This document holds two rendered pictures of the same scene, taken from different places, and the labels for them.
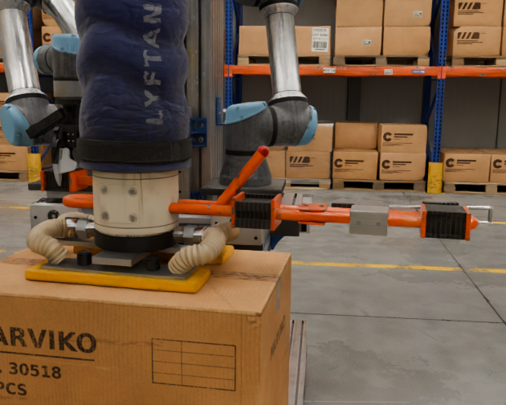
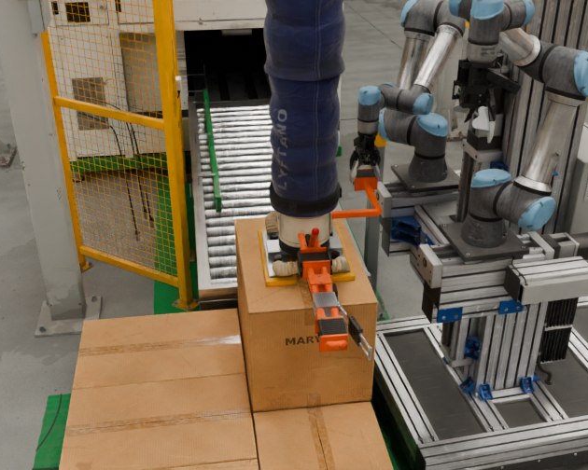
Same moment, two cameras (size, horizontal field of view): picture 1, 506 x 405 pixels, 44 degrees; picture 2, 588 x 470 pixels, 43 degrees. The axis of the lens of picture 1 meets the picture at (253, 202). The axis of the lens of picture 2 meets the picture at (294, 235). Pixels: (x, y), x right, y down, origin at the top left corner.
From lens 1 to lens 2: 2.13 m
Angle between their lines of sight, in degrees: 69
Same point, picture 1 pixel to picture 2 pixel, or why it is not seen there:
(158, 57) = (285, 153)
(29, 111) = (388, 119)
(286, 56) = (537, 145)
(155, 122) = (281, 187)
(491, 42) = not seen: outside the picture
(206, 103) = (510, 154)
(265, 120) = (488, 196)
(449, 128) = not seen: outside the picture
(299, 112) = (519, 200)
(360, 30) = not seen: outside the picture
